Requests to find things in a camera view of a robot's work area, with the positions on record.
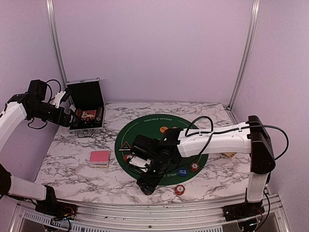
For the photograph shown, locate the front aluminium rail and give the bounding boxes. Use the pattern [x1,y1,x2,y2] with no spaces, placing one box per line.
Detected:
[8,194,291,232]

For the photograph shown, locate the blue small blind button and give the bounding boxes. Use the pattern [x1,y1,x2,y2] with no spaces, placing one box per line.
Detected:
[177,168,188,177]

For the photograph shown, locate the triangular all in button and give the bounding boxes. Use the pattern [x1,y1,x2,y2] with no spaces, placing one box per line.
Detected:
[119,142,131,151]

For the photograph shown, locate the woven bamboo tray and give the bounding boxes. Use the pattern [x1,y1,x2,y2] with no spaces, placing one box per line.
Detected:
[222,152,237,159]

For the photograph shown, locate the red backed card deck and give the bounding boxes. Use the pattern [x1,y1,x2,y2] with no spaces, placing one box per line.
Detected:
[90,150,110,165]

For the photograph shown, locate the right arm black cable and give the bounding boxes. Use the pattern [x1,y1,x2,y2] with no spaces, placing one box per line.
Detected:
[184,116,290,161]

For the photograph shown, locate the aluminium poker case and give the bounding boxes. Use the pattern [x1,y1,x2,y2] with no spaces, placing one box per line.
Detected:
[67,77,105,138]

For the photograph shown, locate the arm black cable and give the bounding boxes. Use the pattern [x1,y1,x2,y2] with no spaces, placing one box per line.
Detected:
[26,78,62,130]
[184,116,290,161]

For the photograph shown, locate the boxed card deck in case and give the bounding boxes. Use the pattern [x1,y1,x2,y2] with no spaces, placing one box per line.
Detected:
[81,110,96,121]

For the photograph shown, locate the red chip stack front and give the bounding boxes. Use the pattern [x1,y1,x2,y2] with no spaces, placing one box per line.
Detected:
[174,185,185,196]

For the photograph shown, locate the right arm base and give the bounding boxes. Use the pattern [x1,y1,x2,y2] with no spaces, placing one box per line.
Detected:
[223,203,265,221]

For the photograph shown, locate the left aluminium frame post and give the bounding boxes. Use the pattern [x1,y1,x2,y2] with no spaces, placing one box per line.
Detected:
[46,0,67,87]

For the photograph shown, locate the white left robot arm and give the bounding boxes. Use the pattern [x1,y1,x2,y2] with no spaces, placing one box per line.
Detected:
[0,80,75,215]

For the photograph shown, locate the right aluminium frame post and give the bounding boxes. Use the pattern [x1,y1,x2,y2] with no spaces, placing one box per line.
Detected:
[227,0,261,111]

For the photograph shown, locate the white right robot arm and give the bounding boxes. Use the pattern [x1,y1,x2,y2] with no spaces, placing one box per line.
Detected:
[127,116,276,217]

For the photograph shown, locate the dark chip row in case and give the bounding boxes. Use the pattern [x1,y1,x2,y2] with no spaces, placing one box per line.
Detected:
[95,107,103,123]

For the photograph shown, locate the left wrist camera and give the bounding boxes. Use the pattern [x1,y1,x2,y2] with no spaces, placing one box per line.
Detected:
[50,88,72,108]

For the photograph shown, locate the orange big blind button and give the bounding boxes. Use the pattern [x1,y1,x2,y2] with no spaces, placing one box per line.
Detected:
[159,126,168,133]

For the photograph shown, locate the round green poker mat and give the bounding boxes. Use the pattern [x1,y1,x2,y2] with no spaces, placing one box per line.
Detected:
[114,114,209,190]

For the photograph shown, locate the aluminium frame post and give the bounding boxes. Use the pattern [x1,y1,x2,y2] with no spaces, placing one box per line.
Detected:
[227,0,261,111]
[46,0,67,87]

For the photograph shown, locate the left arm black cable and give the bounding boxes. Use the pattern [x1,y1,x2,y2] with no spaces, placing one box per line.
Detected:
[26,78,62,130]

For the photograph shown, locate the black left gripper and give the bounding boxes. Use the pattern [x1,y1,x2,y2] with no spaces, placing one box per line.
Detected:
[28,102,80,127]

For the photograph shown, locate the blue card box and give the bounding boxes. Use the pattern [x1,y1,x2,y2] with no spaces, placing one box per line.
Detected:
[90,163,109,168]

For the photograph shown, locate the orange chip row in case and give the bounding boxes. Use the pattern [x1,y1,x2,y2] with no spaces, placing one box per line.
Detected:
[75,109,83,120]

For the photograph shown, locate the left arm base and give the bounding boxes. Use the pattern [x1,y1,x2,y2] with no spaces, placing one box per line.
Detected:
[35,202,77,218]

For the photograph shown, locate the red chip stack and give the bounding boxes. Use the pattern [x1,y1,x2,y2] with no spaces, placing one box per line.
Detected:
[190,162,200,172]
[174,185,185,196]
[123,154,133,162]

